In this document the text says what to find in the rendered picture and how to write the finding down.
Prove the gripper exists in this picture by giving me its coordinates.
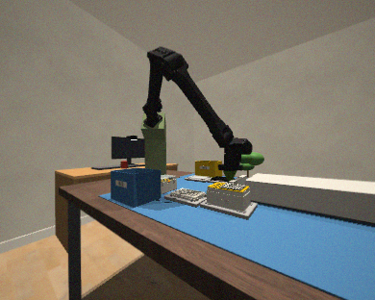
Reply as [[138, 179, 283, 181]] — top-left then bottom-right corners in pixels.
[[218, 154, 242, 183]]

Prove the blue bench mat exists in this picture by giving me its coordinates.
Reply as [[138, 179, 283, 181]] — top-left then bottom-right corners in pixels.
[[98, 173, 375, 300]]

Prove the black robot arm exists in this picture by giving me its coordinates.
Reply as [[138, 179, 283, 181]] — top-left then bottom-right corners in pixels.
[[142, 46, 253, 165]]

